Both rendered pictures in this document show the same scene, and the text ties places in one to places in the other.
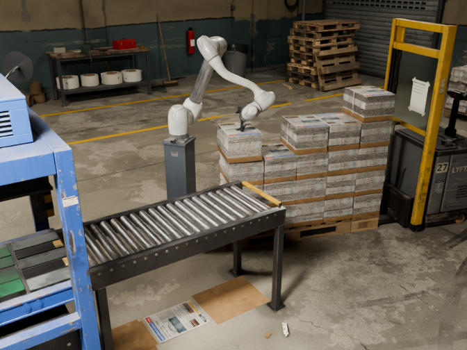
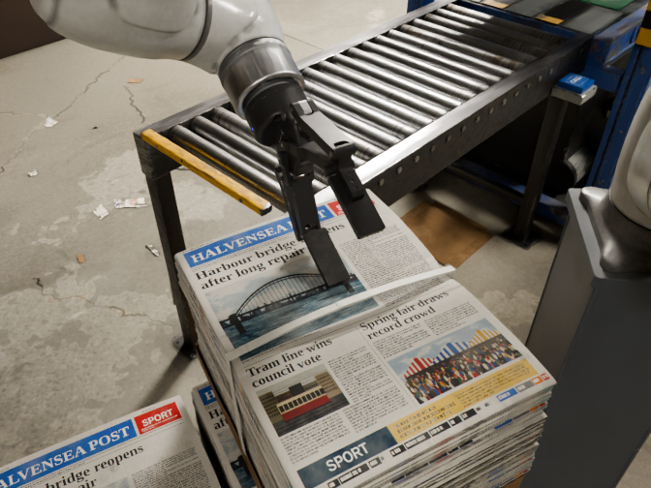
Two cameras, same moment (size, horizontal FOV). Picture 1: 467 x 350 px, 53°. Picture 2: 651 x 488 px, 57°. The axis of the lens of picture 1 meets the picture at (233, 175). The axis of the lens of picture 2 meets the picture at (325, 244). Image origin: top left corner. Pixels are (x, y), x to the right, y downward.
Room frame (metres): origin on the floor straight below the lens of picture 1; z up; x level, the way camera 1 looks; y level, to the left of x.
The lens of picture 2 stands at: (4.09, -0.17, 1.56)
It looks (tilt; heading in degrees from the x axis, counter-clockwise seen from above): 41 degrees down; 167
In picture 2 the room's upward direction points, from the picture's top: straight up
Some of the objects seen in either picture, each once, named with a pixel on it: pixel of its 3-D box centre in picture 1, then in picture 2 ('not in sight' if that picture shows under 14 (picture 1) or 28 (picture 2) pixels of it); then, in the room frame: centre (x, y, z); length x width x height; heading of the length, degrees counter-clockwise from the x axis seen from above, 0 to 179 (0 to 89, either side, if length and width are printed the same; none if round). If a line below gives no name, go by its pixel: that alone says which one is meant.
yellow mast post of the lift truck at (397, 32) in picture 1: (387, 112); not in sight; (4.43, -1.51, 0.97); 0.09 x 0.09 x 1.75; 16
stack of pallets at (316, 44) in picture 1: (322, 52); not in sight; (10.45, -1.95, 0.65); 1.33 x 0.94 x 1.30; 128
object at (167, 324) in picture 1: (176, 320); not in sight; (2.57, 0.40, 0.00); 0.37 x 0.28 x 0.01; 124
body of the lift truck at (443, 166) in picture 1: (431, 174); not in sight; (4.22, -1.95, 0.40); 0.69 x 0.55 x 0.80; 16
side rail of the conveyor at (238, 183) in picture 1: (159, 211); (466, 128); (2.80, 0.50, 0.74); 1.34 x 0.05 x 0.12; 124
